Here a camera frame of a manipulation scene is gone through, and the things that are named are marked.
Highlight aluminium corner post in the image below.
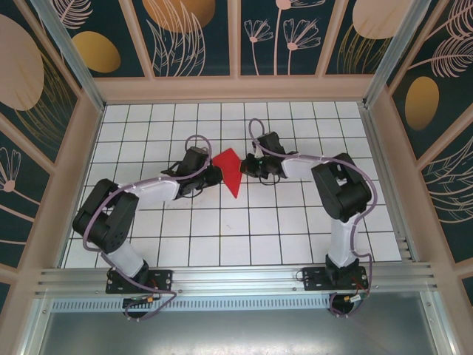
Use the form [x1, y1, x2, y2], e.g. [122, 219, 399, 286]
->
[361, 0, 435, 109]
[31, 0, 106, 114]

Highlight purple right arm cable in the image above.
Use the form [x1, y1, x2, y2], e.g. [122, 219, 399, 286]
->
[248, 118, 378, 319]

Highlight grey metal sheet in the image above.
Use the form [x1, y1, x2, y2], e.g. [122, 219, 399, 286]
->
[21, 290, 457, 355]

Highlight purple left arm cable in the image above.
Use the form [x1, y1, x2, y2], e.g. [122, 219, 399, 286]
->
[81, 134, 214, 323]

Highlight wall panel with gold oval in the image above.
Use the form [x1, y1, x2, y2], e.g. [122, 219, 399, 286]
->
[50, 0, 146, 78]

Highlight wall panel with pink flowers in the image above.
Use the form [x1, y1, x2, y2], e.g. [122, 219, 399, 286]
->
[239, 0, 326, 77]

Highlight wall panel single flower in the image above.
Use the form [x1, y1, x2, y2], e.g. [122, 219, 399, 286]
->
[0, 121, 51, 267]

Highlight wall panel large pale circle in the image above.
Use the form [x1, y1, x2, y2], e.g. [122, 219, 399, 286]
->
[0, 13, 81, 167]

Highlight perforated metal cable duct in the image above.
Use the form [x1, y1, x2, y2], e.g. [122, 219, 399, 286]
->
[51, 298, 426, 312]

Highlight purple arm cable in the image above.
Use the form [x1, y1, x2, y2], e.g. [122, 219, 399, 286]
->
[81, 134, 214, 323]
[248, 118, 378, 319]

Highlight red paper sheet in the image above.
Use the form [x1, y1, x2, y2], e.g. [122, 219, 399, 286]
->
[211, 147, 245, 200]

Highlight wall panel pale circle stems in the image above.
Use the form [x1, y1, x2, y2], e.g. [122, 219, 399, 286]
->
[324, 0, 402, 77]

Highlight aluminium side rail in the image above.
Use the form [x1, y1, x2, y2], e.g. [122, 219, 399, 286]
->
[360, 105, 421, 264]

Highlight wall panel gold circle leaves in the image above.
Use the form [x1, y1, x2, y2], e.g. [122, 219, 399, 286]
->
[132, 0, 232, 78]

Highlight wall panel gold oval feathers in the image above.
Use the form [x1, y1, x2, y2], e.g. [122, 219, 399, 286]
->
[389, 0, 473, 160]

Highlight wall panel pink feather leaves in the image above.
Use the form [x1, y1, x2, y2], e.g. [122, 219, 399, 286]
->
[421, 138, 473, 263]

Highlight long aluminium base rail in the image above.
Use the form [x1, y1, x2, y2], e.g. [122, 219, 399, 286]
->
[34, 261, 440, 297]

